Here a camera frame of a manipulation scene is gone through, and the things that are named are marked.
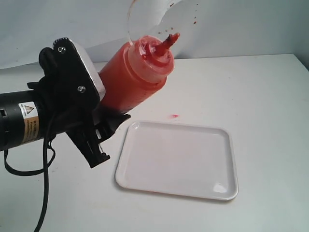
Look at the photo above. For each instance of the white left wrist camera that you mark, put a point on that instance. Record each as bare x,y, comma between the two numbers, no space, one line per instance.
73,74

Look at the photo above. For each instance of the white rectangular plastic tray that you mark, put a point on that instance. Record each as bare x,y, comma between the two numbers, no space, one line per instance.
178,159

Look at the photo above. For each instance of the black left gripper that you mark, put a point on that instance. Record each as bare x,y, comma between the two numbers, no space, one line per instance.
69,106

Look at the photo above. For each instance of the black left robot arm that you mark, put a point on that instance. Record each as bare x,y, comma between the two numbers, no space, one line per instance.
16,109

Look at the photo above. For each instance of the white paper backdrop sheet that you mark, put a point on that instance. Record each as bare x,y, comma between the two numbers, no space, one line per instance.
27,26

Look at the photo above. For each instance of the red ketchup squeeze bottle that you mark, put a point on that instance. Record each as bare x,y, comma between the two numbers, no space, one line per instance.
141,66

